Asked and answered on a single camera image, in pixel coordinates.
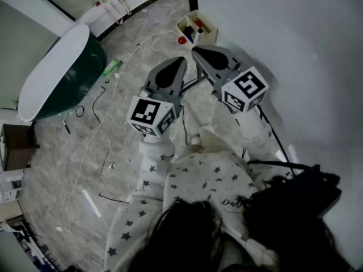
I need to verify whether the white whiteboard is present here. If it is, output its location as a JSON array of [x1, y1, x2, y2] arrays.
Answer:
[[196, 0, 363, 269]]

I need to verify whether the person's star-print white garment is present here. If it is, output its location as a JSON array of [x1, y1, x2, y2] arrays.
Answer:
[[103, 125, 293, 272]]

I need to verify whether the long white cable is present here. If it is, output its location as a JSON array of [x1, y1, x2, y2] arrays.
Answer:
[[66, 29, 179, 232]]

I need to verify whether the white oval table green base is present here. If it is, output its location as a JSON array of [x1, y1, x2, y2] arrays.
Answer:
[[17, 24, 108, 124]]

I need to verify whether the brown wooden cabinet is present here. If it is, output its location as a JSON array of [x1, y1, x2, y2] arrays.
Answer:
[[1, 123, 41, 172]]

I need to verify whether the person's right forearm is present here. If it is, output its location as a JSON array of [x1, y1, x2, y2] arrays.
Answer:
[[238, 106, 275, 159]]

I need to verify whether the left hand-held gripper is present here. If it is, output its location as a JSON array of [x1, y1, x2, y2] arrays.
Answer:
[[126, 57, 188, 138]]

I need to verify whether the black cable piece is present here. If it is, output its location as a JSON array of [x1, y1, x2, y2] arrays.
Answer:
[[98, 192, 128, 204]]

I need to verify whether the flat white strip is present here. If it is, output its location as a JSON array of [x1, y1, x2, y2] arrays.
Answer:
[[81, 189, 102, 218]]

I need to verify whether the small metal hand tool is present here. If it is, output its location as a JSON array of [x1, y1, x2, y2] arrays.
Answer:
[[59, 114, 71, 135]]

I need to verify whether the person's left forearm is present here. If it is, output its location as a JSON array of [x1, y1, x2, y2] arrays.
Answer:
[[136, 133, 176, 198]]

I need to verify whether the cluttered dark shelf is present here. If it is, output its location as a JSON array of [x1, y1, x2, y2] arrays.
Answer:
[[0, 219, 62, 272]]

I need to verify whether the beige box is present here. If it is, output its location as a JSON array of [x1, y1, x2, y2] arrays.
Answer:
[[176, 9, 219, 46]]

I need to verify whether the bent black cable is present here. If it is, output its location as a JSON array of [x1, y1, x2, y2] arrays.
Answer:
[[92, 86, 107, 124]]

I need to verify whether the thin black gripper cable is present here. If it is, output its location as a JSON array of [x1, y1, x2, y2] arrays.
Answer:
[[180, 106, 190, 146]]

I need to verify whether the black bag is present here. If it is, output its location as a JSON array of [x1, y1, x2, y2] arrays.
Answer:
[[246, 159, 343, 220]]

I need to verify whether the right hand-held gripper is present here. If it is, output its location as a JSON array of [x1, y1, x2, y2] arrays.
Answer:
[[192, 45, 269, 113]]

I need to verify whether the white power strip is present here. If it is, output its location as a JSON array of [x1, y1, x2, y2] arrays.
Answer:
[[0, 170, 25, 205]]

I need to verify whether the thin black rod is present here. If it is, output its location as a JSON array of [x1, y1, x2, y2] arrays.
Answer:
[[100, 147, 111, 175]]

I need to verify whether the green marker pen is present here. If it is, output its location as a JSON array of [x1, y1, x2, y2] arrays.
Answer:
[[102, 59, 123, 78]]

